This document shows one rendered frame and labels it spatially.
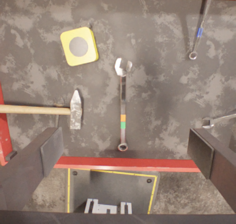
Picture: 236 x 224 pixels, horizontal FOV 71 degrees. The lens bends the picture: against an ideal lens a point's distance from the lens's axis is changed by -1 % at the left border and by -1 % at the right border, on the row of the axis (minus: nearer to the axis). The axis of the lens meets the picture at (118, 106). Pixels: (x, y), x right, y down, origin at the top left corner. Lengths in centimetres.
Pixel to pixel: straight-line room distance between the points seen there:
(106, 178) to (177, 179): 78
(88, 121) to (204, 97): 33
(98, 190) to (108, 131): 97
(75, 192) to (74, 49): 121
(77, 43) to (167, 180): 160
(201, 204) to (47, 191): 158
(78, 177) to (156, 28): 116
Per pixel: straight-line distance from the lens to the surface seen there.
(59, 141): 16
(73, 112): 46
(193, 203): 210
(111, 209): 149
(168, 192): 192
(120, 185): 138
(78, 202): 154
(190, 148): 17
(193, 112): 51
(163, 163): 53
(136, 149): 52
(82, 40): 42
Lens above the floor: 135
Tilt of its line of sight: 74 degrees down
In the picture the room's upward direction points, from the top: 175 degrees counter-clockwise
